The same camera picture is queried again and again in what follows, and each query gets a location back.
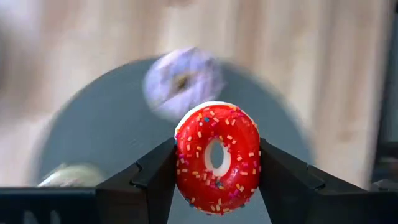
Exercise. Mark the purple icing donut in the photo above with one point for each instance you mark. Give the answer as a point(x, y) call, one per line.
point(168, 93)

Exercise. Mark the grey woven round placemat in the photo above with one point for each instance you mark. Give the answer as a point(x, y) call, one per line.
point(109, 124)

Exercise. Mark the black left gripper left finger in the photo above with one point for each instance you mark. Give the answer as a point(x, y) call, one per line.
point(146, 193)

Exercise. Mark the mint icing donut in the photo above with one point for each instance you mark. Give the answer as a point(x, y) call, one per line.
point(71, 177)

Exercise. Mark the red icing sprinkled donut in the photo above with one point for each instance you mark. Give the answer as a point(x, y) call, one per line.
point(192, 161)

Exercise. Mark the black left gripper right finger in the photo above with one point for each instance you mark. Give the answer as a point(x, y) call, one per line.
point(289, 193)

